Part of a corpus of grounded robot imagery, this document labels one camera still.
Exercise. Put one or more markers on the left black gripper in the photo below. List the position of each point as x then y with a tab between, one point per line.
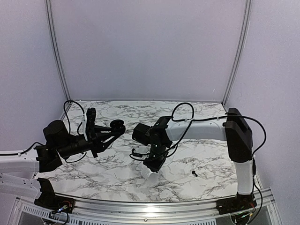
97	144

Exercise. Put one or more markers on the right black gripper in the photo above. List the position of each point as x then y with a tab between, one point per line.
156	166

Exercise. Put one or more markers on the black earbud charging case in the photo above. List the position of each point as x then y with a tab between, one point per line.
118	126

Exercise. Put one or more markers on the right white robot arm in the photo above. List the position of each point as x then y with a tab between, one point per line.
167	133

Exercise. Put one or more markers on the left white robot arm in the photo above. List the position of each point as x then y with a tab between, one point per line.
43	158

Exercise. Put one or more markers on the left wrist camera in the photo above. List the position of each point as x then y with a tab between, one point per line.
88	122

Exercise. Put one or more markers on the aluminium front frame rail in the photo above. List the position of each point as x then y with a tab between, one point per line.
101	212

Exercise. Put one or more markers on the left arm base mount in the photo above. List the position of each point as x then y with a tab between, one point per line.
49	200

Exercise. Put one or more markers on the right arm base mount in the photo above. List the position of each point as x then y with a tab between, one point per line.
235	204

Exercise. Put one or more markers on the left aluminium corner post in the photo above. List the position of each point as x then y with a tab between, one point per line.
55	49

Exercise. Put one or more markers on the aluminium corner post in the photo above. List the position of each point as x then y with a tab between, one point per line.
55	49
240	47

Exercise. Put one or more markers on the right aluminium corner post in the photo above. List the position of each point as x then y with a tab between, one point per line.
240	47

